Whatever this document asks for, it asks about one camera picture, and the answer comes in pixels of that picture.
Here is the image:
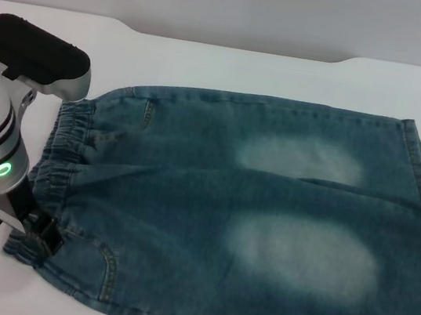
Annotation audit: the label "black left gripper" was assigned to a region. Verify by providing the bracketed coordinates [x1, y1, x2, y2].
[0, 172, 74, 259]

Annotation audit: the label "blue denim shorts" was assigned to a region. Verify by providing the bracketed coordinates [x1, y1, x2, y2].
[0, 61, 421, 315]

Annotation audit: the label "silver left camera bracket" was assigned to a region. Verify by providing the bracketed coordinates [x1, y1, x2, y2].
[16, 86, 40, 120]

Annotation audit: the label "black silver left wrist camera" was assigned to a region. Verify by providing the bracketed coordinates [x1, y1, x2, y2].
[0, 12, 100, 104]

